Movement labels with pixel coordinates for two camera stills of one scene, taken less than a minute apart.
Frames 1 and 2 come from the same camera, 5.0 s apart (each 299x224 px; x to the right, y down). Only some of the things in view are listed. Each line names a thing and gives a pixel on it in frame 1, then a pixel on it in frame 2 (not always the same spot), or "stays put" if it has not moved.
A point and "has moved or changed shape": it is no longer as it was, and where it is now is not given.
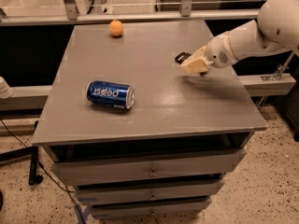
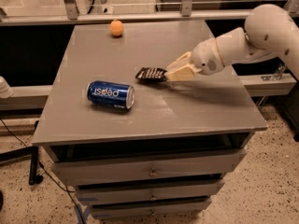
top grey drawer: x=161 y=166 stays put
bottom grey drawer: x=150 y=208 stays put
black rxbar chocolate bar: x=181 y=57 has moved or changed shape
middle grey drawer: x=116 y=193 stays put
